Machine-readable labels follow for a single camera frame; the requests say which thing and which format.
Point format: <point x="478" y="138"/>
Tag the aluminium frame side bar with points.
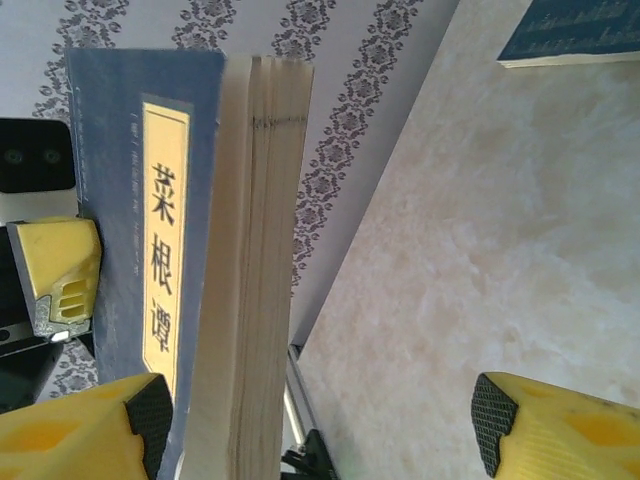
<point x="300" y="395"/>

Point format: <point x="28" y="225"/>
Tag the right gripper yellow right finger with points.
<point x="575" y="440"/>

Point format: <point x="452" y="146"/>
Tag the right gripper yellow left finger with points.
<point x="65" y="440"/>

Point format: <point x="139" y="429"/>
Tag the blue book with barcodes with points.
<point x="575" y="30"/>

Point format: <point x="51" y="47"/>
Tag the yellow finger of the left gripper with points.
<point x="60" y="270"/>

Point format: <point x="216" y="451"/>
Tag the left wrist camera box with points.
<point x="35" y="160"/>

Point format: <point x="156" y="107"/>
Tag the blue book with yellow label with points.
<point x="240" y="250"/>

